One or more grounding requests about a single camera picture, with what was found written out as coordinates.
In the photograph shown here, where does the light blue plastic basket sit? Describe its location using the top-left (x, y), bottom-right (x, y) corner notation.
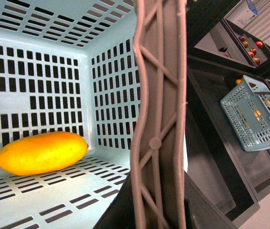
top-left (0, 0), bottom-right (140, 229)

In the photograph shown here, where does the grey basket handle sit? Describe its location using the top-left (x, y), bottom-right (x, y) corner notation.
top-left (130, 0), bottom-right (187, 229)

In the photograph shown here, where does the yellow mango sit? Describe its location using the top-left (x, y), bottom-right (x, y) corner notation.
top-left (0, 132), bottom-right (88, 176)

